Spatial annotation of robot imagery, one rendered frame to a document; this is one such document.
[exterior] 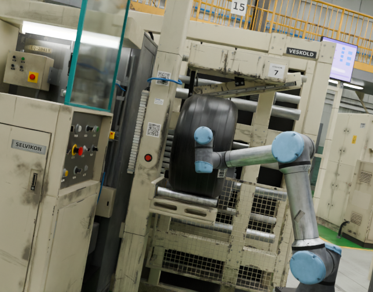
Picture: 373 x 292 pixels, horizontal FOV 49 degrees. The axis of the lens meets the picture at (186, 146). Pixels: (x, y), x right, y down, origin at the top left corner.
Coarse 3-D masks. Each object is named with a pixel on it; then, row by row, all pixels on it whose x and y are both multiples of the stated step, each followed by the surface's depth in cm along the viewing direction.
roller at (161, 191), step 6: (156, 192) 225; (162, 192) 223; (168, 192) 223; (174, 192) 223; (180, 192) 223; (186, 192) 224; (174, 198) 224; (180, 198) 223; (186, 198) 222; (192, 198) 221; (198, 198) 221; (204, 198) 221; (210, 198) 221; (204, 204) 221; (210, 204) 220; (216, 204) 220
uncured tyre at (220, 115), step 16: (192, 96) 225; (208, 96) 227; (192, 112) 213; (208, 112) 213; (224, 112) 214; (176, 128) 213; (192, 128) 209; (224, 128) 209; (176, 144) 211; (192, 144) 208; (224, 144) 208; (176, 160) 211; (192, 160) 209; (176, 176) 215; (192, 176) 212; (208, 176) 210; (192, 192) 223; (208, 192) 218
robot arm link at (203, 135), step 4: (200, 128) 171; (204, 128) 171; (208, 128) 172; (196, 132) 171; (200, 132) 171; (204, 132) 171; (208, 132) 171; (196, 136) 171; (200, 136) 171; (204, 136) 171; (208, 136) 171; (212, 136) 173; (196, 140) 171; (200, 140) 171; (204, 140) 171; (208, 140) 170; (212, 140) 175; (196, 144) 174; (200, 144) 173; (204, 144) 172; (208, 144) 173; (212, 144) 175
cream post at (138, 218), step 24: (168, 0) 228; (192, 0) 235; (168, 24) 228; (168, 48) 228; (168, 96) 229; (144, 120) 232; (168, 120) 234; (144, 144) 232; (144, 168) 232; (144, 192) 232; (144, 216) 233; (144, 240) 235; (120, 264) 235; (120, 288) 236
